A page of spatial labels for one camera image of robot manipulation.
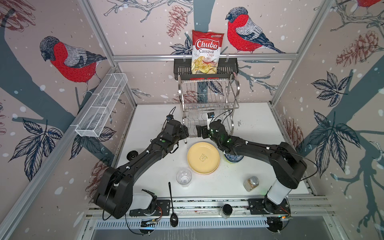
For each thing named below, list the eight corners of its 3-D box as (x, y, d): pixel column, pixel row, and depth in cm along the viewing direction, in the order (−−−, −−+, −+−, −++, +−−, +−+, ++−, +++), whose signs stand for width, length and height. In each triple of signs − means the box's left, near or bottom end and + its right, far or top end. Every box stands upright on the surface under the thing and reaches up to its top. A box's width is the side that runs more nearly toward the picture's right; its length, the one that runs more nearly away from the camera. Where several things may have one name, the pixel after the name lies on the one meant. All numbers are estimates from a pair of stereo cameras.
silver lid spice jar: (244, 191, 81) (249, 186, 73) (242, 181, 84) (246, 176, 76) (254, 191, 81) (260, 186, 73) (252, 181, 84) (258, 176, 76)
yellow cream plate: (187, 174, 86) (186, 171, 83) (188, 144, 99) (188, 141, 96) (220, 174, 86) (221, 171, 83) (217, 144, 99) (218, 141, 96)
